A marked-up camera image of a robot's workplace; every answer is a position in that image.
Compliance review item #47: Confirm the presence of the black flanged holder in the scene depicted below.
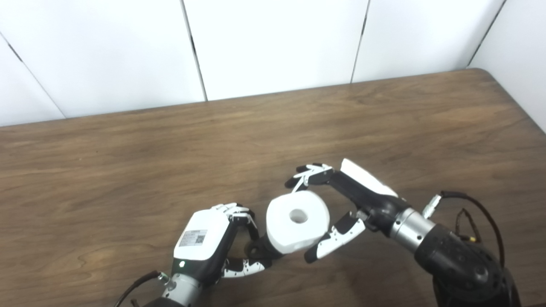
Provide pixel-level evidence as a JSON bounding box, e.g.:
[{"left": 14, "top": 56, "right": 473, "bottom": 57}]
[{"left": 247, "top": 236, "right": 283, "bottom": 270}]

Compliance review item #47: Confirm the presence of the thin right cable yellow connector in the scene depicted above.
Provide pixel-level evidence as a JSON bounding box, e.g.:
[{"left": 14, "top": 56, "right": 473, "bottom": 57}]
[{"left": 453, "top": 208, "right": 483, "bottom": 244}]

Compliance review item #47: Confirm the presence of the thick black wrist cable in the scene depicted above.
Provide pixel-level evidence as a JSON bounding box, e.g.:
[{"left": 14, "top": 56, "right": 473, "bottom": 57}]
[
  {"left": 113, "top": 270, "right": 170, "bottom": 307},
  {"left": 422, "top": 190, "right": 506, "bottom": 270}
]

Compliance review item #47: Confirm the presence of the thick black right wrist cable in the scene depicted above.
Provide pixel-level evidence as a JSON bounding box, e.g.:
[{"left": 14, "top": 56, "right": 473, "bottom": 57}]
[{"left": 422, "top": 190, "right": 506, "bottom": 270}]

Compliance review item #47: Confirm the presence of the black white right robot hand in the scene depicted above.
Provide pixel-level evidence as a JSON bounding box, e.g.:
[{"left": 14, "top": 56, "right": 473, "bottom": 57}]
[{"left": 285, "top": 159, "right": 410, "bottom": 264}]

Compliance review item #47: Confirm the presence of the thick black left wrist cable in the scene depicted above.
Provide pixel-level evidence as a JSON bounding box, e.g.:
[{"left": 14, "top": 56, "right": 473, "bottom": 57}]
[{"left": 113, "top": 270, "right": 170, "bottom": 307}]

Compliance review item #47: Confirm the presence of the round white piece with holes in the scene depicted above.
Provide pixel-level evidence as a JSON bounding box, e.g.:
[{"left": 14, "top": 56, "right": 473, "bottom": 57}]
[{"left": 266, "top": 190, "right": 331, "bottom": 255}]

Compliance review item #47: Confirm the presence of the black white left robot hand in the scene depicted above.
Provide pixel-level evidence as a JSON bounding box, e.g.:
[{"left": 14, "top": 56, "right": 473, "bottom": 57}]
[{"left": 173, "top": 203, "right": 267, "bottom": 286}]

